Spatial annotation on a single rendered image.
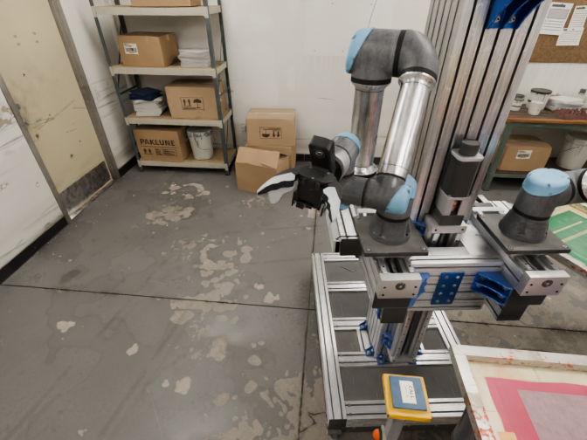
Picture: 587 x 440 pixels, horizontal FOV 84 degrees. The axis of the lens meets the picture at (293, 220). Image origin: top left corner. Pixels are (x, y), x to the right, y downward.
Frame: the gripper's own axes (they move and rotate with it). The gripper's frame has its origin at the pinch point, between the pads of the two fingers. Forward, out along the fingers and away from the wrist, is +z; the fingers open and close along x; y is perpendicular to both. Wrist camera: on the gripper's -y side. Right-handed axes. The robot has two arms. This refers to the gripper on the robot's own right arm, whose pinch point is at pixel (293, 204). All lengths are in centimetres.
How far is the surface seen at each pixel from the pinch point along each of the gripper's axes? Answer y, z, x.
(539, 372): 62, -42, -79
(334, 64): 57, -358, 102
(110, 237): 200, -109, 222
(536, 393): 62, -33, -78
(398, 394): 66, -15, -38
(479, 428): 61, -13, -60
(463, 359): 62, -34, -55
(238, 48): 57, -321, 211
